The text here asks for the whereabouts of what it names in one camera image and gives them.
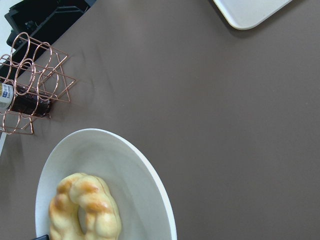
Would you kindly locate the copper wire bottle rack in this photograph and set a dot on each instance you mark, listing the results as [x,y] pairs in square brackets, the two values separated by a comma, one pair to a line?
[41,73]

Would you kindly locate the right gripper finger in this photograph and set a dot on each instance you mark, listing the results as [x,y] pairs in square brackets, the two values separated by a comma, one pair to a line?
[43,237]

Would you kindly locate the white round plate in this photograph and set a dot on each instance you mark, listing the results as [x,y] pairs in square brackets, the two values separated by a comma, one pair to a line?
[144,206]

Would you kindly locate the tea bottle in rack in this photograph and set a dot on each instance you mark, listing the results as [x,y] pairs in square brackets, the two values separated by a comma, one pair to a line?
[29,104]

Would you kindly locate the cream rabbit tray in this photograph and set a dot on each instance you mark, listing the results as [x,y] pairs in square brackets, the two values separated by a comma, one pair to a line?
[247,14]

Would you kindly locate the braided glazed donut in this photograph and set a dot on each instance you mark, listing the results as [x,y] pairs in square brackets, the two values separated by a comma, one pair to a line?
[83,209]

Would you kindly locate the black monitor stand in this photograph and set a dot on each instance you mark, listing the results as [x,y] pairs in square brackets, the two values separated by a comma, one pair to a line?
[43,20]

